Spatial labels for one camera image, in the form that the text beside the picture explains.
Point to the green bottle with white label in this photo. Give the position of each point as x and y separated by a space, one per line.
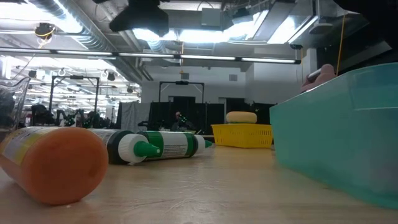
174 144

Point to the dark green bottle white cap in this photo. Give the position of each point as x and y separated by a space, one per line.
115 146

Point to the orange bottle with yellow label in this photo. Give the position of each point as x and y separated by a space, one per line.
62 168

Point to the teal plastic bin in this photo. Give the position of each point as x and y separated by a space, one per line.
335 140

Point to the grey ceiling box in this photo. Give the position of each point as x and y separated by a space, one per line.
211 17

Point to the long ceiling light fixture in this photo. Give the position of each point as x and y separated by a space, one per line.
205 57

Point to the grey fabric cover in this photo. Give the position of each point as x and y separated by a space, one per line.
133 115

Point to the person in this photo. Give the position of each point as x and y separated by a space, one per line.
182 123

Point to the black partition screens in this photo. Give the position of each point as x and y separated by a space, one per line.
214 113

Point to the clear plastic container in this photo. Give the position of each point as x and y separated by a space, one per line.
15 102

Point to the yellow plastic basket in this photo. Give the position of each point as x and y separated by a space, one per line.
242 137

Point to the grey wall vent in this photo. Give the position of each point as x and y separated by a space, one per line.
233 77
184 76

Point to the black gantry frame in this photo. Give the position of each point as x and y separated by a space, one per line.
182 82
76 76

